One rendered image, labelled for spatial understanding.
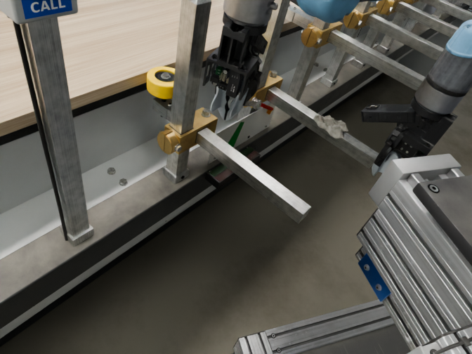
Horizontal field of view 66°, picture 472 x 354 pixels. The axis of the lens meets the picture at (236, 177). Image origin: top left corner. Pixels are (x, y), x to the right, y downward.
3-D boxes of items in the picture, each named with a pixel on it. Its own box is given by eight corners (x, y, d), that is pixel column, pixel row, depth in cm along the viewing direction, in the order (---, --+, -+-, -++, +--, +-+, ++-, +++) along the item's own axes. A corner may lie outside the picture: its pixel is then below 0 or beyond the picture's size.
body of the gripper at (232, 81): (200, 88, 62) (211, 18, 53) (219, 67, 68) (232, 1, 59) (241, 105, 61) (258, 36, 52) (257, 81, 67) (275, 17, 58)
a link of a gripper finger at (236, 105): (215, 132, 69) (224, 91, 63) (227, 116, 73) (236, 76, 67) (230, 138, 69) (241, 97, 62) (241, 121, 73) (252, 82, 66)
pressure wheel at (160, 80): (179, 107, 91) (183, 66, 83) (179, 128, 86) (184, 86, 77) (146, 104, 89) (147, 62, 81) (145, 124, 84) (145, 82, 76)
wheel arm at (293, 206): (305, 218, 74) (312, 204, 71) (296, 227, 72) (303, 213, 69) (162, 107, 89) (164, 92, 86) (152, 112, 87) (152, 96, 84)
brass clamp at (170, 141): (216, 135, 86) (220, 119, 82) (173, 160, 77) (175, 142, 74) (198, 122, 88) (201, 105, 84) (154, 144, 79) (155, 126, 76)
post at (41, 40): (94, 234, 73) (63, 11, 41) (71, 248, 70) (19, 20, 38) (81, 220, 75) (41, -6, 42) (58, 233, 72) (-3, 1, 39)
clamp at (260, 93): (278, 94, 100) (283, 79, 96) (247, 111, 91) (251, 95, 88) (263, 84, 102) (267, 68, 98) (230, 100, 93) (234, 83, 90)
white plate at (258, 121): (269, 127, 109) (279, 99, 102) (208, 164, 93) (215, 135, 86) (267, 126, 109) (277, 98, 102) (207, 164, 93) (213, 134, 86)
